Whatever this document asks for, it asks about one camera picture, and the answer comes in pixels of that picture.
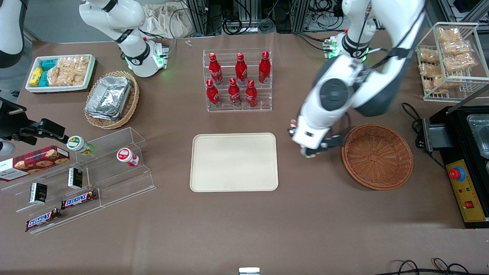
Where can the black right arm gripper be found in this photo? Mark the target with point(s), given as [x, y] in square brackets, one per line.
[10, 123]

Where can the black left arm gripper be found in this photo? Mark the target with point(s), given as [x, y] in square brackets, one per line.
[335, 141]

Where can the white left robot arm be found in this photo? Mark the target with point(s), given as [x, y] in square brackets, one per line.
[336, 91]

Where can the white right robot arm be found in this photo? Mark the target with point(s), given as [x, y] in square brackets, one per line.
[133, 46]

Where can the white rectangular snack tray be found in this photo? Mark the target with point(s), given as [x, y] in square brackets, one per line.
[34, 88]

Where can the round brown wicker basket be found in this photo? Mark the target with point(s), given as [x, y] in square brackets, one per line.
[378, 156]

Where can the oval light wicker basket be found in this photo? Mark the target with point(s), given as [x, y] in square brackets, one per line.
[131, 103]

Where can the beige plastic tray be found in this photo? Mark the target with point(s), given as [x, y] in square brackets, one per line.
[233, 162]

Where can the red cookie box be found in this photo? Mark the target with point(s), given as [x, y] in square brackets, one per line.
[34, 162]

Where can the green capped small bottle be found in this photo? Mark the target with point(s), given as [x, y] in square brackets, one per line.
[79, 145]

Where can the teal snack packet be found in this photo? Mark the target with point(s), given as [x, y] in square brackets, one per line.
[49, 65]
[43, 79]

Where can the yellow snack packet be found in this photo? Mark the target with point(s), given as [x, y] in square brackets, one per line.
[36, 76]

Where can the small black box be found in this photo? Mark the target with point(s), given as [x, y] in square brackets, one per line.
[38, 193]
[75, 178]

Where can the clear bag of rice crackers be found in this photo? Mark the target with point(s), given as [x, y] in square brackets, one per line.
[68, 70]

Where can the stacked aluminium foil trays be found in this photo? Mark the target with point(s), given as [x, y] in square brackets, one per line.
[109, 97]

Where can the Snickers chocolate bar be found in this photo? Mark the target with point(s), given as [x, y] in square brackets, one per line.
[78, 199]
[42, 219]

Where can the clear acrylic bottle rack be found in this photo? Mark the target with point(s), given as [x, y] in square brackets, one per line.
[263, 95]

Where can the clear acrylic stepped shelf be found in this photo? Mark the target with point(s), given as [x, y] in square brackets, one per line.
[114, 179]

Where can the red capped small bottle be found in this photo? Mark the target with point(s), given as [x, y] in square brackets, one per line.
[127, 156]

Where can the red cola bottle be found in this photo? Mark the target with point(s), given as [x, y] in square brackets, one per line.
[251, 95]
[241, 70]
[215, 70]
[212, 95]
[234, 94]
[264, 68]

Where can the bagged fried snack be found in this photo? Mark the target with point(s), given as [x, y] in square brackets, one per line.
[460, 62]
[428, 55]
[431, 70]
[455, 48]
[449, 34]
[435, 84]

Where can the black appliance housing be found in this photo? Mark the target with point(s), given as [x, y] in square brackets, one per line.
[456, 133]

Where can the yellow control box with e-stop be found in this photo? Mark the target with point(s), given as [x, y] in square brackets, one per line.
[468, 194]

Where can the metal pan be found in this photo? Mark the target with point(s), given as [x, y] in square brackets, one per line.
[479, 133]

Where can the beige crumpled cloth bag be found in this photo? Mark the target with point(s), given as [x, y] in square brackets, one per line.
[164, 19]

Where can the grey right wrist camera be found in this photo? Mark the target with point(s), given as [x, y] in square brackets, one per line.
[5, 148]

